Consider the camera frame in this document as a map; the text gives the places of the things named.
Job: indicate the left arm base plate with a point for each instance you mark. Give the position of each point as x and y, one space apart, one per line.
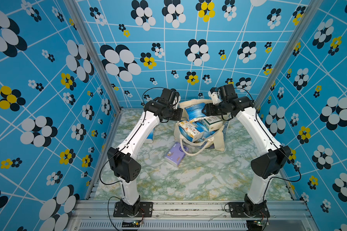
139 210

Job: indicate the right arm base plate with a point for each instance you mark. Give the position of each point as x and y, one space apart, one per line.
248 210

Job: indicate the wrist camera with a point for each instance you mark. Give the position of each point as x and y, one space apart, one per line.
213 94
176 100

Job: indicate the blue tissue pack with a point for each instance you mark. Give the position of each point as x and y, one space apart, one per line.
206 132
150 137
195 113

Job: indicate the orange white tissue pack back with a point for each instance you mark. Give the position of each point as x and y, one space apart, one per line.
190 131

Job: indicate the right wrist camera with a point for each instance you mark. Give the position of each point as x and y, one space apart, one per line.
213 94

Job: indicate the cream canvas tote bag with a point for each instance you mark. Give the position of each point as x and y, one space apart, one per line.
216 141

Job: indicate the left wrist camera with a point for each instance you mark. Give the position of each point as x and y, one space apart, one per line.
176 100

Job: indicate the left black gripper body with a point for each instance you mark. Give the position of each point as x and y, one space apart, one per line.
175 114

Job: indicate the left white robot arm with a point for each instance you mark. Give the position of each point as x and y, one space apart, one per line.
123 159

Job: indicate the purple tissue pack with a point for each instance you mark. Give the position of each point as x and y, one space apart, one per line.
176 154

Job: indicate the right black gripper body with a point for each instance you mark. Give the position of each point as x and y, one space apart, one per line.
213 110

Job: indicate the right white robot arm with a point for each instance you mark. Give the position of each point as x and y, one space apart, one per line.
272 155

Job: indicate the aluminium front rail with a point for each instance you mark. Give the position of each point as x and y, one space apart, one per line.
96 215

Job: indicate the blue tissue pack back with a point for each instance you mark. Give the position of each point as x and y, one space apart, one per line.
150 137

